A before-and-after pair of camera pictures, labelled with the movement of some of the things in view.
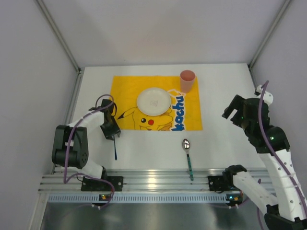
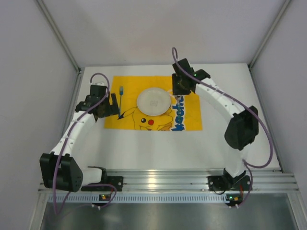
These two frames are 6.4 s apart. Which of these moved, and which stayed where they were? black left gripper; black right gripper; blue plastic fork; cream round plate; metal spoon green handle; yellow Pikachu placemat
Moved: metal spoon green handle; blue plastic fork; black right gripper; black left gripper
Stayed: yellow Pikachu placemat; cream round plate
